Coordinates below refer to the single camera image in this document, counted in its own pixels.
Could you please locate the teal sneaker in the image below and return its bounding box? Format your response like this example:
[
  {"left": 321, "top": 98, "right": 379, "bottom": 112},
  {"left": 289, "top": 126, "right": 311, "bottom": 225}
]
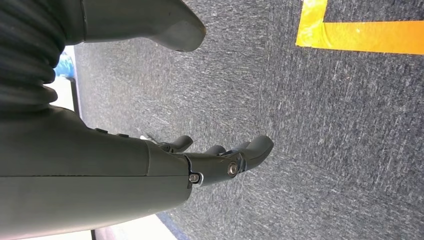
[{"left": 54, "top": 52, "right": 76, "bottom": 80}]

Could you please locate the yellow floor tape outline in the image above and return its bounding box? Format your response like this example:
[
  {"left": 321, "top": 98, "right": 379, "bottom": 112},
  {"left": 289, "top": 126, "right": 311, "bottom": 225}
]
[{"left": 295, "top": 0, "right": 424, "bottom": 56}]

